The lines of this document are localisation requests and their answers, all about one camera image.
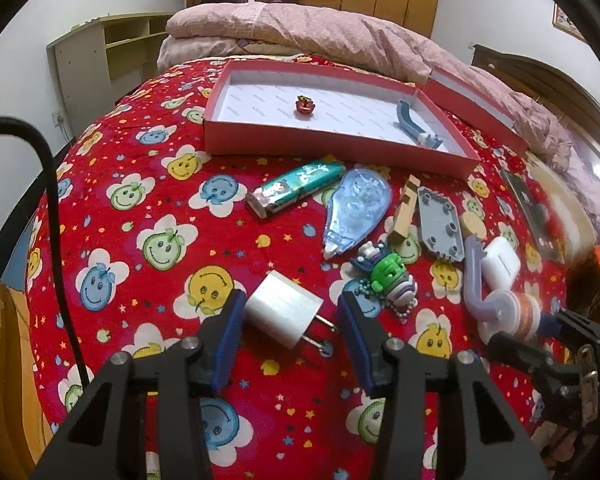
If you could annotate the wooden block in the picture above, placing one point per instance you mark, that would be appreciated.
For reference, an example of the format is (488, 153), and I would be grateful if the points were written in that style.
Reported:
(405, 210)

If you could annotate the red smiley printed blanket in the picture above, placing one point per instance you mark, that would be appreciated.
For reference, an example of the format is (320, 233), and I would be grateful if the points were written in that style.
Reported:
(130, 160)

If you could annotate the round wooden disc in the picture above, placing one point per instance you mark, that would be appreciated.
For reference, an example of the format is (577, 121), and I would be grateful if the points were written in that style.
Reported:
(472, 224)

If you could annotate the pink quilt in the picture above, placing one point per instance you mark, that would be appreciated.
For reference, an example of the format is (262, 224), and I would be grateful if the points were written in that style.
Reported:
(305, 25)

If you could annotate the red cardboard box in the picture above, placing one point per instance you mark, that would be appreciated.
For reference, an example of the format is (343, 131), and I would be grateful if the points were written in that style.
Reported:
(260, 95)

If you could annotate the grey plastic plate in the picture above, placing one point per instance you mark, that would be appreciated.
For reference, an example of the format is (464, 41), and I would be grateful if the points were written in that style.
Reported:
(437, 220)

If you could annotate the framed wall picture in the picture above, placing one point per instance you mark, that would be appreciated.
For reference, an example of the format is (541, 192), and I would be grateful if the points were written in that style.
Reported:
(567, 22)

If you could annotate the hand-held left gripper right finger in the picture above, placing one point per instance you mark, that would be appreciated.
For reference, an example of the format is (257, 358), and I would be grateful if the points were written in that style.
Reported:
(355, 340)

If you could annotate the white earbuds case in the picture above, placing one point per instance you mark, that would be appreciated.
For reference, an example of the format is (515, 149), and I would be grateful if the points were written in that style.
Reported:
(500, 262)

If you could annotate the small red toy figure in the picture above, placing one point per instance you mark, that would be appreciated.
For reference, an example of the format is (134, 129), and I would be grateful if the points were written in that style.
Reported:
(305, 105)

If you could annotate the black smartphone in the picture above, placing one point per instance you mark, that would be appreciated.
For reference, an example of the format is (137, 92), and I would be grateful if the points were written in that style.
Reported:
(527, 205)

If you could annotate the red cardboard box lid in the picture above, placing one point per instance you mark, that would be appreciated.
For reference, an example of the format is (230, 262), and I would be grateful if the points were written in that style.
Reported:
(460, 95)

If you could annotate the white charger plug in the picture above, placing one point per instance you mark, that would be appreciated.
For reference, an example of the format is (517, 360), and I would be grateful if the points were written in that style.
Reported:
(285, 310)

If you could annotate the wooden side furniture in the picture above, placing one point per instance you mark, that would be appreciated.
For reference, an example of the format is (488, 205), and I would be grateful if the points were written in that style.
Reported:
(5, 360)

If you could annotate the dark wooden headboard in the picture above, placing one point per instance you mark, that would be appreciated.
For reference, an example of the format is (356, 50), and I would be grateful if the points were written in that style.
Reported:
(555, 80)

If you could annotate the blue curved plastic piece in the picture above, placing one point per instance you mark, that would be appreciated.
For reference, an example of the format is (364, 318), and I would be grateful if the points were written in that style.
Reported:
(409, 120)

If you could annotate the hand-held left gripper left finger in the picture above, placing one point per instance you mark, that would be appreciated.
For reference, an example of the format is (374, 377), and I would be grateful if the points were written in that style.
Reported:
(227, 340)

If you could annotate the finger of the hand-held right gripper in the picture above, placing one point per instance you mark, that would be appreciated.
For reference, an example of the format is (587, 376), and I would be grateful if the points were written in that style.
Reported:
(580, 327)
(520, 352)

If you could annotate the white wall socket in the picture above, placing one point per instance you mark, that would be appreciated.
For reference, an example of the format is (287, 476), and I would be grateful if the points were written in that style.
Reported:
(58, 118)

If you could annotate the beige shelf unit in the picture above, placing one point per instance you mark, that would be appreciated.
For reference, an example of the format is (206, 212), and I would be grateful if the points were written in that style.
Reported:
(80, 60)

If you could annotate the blue correction tape dispenser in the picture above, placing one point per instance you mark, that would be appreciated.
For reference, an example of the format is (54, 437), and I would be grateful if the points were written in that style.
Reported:
(355, 205)

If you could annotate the green foil packet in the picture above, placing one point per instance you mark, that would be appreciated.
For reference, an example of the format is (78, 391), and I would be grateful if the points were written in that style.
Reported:
(300, 182)

